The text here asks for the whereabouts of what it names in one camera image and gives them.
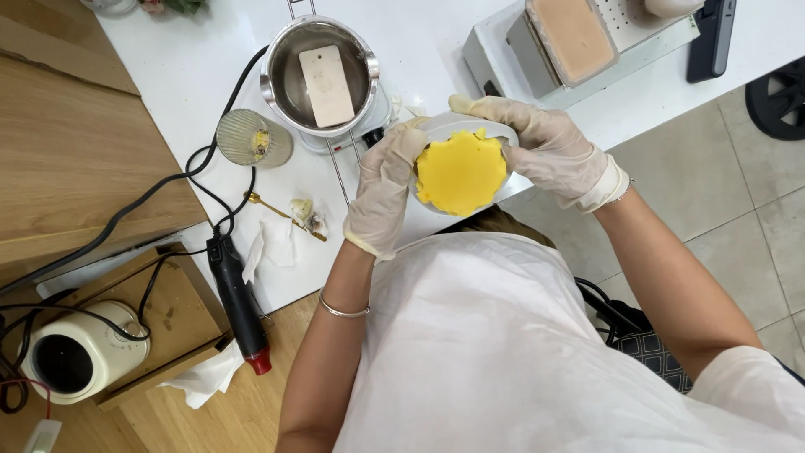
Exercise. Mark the person's left hand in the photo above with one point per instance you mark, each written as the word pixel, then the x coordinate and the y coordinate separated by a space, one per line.
pixel 377 201

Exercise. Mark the person's right hand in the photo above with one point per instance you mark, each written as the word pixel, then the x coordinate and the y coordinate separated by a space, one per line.
pixel 560 157

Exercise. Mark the person's left fingers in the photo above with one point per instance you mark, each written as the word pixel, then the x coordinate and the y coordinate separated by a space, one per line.
pixel 399 148

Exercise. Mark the person's right fingers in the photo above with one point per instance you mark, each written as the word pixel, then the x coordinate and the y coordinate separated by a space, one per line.
pixel 490 110

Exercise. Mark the white round mould bowl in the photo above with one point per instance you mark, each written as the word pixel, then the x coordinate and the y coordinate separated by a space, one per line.
pixel 468 124

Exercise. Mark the white electric hot plate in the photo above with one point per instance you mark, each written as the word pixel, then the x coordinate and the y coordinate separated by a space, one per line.
pixel 380 116

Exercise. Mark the yellow wax disc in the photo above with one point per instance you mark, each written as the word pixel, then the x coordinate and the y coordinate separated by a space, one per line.
pixel 462 173

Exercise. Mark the beige wax block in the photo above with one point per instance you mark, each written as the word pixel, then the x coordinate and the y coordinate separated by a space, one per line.
pixel 327 85

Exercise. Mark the grey loaf mould beige filling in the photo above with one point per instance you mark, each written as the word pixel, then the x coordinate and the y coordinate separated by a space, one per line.
pixel 572 38

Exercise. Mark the crumpled wax scraps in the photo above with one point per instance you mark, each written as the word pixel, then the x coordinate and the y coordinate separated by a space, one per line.
pixel 305 211

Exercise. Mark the steel melting pot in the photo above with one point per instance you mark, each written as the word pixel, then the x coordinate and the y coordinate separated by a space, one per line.
pixel 283 88

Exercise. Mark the gold spoon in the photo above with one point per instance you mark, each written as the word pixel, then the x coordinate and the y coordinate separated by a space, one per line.
pixel 270 207

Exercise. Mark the ribbed glass cup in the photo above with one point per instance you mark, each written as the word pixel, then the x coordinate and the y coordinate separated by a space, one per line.
pixel 242 138

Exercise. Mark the white tissue sheet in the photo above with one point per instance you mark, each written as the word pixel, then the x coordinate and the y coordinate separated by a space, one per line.
pixel 273 245

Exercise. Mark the silver bangle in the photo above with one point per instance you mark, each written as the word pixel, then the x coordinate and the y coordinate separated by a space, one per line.
pixel 343 311

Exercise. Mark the white rounded object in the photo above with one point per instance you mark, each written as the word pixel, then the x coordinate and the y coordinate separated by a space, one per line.
pixel 673 6

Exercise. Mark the black heat gun red tip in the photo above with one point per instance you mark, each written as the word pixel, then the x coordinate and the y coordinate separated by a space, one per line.
pixel 236 296

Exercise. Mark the white shirt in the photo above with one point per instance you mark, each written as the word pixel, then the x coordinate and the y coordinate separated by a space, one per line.
pixel 490 352

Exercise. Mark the black phone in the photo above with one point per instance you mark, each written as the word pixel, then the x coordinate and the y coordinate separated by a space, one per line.
pixel 710 41

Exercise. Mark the flower bunch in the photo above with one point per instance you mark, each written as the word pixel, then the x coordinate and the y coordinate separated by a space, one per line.
pixel 176 5

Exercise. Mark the wooden box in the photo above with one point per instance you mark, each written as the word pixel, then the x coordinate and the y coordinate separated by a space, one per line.
pixel 182 314

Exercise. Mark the black wheel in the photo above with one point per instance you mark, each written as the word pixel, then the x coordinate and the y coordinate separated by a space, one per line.
pixel 780 100

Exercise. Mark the patterned chair seat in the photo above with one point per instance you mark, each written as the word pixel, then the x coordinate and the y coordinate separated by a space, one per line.
pixel 654 358

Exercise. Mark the crumpled white tissue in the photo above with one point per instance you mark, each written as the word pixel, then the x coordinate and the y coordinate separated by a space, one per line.
pixel 204 377

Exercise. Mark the wooden cabinet top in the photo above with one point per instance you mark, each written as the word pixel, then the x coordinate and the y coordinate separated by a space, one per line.
pixel 82 138

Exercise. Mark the white vessel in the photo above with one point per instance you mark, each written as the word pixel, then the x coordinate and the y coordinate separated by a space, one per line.
pixel 110 5

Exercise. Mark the cream electric grinder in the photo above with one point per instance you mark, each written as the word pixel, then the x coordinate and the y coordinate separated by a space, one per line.
pixel 94 352

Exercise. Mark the white plug adapter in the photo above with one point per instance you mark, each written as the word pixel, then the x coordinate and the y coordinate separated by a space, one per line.
pixel 43 437

